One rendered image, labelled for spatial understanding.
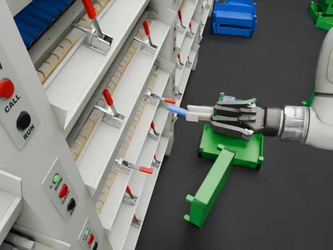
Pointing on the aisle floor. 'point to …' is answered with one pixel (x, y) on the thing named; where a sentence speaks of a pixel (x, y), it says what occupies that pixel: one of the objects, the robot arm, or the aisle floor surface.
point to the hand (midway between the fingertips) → (199, 114)
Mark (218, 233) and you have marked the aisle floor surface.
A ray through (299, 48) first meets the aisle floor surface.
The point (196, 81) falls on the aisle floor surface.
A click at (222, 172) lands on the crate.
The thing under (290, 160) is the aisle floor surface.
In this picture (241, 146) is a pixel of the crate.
